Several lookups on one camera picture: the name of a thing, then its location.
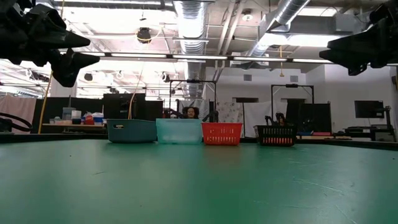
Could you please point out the black desk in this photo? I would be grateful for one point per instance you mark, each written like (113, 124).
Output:
(373, 132)

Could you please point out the blue container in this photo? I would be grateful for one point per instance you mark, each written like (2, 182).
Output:
(99, 119)

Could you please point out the black plastic basket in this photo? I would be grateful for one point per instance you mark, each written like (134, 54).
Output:
(276, 132)

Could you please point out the person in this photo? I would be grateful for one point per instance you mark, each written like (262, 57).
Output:
(280, 119)
(190, 112)

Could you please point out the black stand frame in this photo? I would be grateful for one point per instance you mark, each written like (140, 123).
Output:
(292, 85)
(192, 81)

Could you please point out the black computer monitor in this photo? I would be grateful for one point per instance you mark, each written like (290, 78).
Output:
(369, 109)

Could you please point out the white round column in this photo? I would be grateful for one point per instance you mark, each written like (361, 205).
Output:
(63, 90)

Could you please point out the red container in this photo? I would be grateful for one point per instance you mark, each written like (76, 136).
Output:
(89, 119)

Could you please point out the red plastic basket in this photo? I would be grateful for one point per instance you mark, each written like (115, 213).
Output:
(221, 133)

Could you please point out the pink hanging cloth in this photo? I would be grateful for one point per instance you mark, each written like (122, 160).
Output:
(18, 107)

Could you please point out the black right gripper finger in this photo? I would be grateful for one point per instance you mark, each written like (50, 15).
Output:
(357, 39)
(348, 60)

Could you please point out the patterned white hanging cloth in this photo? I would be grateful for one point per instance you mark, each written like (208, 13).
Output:
(230, 113)

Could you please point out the black ceiling dome device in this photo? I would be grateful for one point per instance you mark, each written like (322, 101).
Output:
(144, 35)

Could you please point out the white hanging sheet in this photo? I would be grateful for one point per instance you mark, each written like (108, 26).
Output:
(258, 115)

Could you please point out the grey-blue plastic bin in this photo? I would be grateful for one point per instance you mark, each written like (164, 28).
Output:
(133, 130)

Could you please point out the silver spiral ceiling duct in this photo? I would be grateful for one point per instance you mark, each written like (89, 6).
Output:
(191, 25)
(289, 12)

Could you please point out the black equipment panel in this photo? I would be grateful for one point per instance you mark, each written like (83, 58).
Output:
(314, 113)

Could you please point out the teal translucent plastic bin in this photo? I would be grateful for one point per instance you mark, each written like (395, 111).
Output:
(178, 130)

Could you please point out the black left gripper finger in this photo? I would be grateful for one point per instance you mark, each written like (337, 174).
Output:
(70, 68)
(68, 39)

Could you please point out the black room partition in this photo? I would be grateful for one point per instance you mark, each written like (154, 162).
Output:
(90, 107)

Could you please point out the white storage box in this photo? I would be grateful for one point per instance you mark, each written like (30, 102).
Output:
(76, 113)

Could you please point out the long overhead light bar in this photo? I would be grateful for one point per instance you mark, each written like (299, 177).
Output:
(199, 57)

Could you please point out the wooden workbench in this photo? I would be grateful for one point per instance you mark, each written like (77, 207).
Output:
(74, 125)

